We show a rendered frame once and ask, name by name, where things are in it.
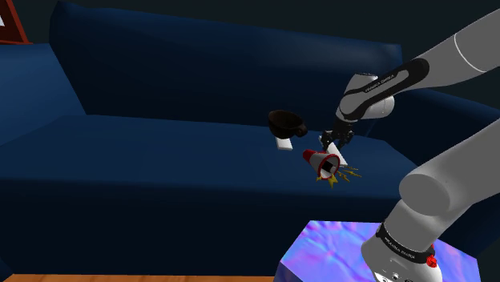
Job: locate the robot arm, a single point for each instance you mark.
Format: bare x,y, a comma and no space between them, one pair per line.
449,58

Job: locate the red framed wall picture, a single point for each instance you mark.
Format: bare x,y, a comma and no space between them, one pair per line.
11,27

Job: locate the dark blue sofa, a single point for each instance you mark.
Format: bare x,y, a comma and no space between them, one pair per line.
156,156

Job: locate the red and white megaphone toy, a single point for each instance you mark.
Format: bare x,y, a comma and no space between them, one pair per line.
322,161

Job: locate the small white flat block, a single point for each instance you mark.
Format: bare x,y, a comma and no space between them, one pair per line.
284,144

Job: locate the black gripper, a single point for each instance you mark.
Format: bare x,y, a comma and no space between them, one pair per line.
343,127

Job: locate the dark brown cup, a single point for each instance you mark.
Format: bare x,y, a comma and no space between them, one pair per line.
285,123

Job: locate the iridescent purple robot stand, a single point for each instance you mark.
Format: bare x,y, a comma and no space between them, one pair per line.
324,250

